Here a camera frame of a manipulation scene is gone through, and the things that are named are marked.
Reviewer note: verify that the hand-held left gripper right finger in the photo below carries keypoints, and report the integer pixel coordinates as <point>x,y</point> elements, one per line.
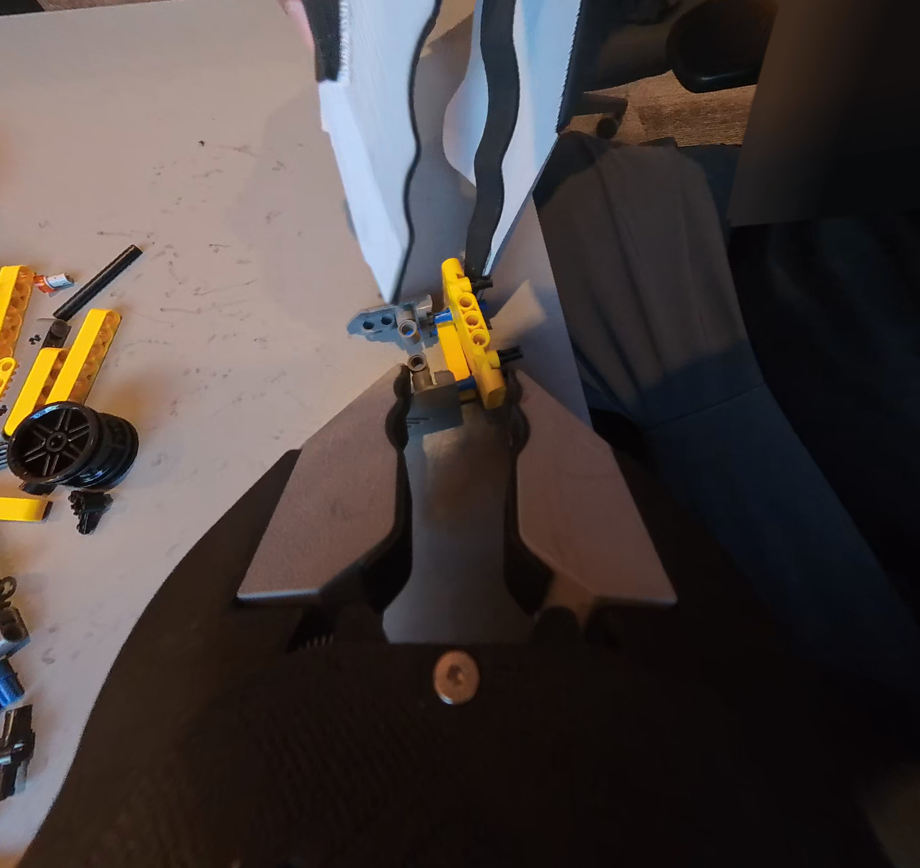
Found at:
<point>589,523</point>

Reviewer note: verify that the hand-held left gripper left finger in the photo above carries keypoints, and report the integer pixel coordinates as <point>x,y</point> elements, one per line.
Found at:
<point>323,516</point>

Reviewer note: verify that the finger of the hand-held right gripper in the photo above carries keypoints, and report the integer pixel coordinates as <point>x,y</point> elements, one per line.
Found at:
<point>374,92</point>
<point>539,56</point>

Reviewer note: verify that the grey brick bucket assembly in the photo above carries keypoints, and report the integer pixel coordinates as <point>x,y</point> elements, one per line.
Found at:
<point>435,408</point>

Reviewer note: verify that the yellow brick panel with pins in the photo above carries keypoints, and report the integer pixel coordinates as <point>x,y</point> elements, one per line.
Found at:
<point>474,322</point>

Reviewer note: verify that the black office chair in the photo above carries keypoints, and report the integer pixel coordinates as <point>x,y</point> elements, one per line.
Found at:
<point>719,42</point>

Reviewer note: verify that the small black connector piece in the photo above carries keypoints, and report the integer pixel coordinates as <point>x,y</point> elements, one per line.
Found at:
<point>90,509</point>

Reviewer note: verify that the black spoked wheel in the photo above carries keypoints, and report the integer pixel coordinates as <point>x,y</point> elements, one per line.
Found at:
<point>57,444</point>

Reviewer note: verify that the pile of loose brick pieces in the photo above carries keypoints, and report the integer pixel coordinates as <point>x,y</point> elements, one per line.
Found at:
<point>79,350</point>

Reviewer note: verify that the black axle rod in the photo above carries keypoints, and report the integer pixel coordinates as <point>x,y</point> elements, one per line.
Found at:
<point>100,280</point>

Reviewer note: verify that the small orange white piece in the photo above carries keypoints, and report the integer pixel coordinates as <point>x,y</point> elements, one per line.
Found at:
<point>56,282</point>

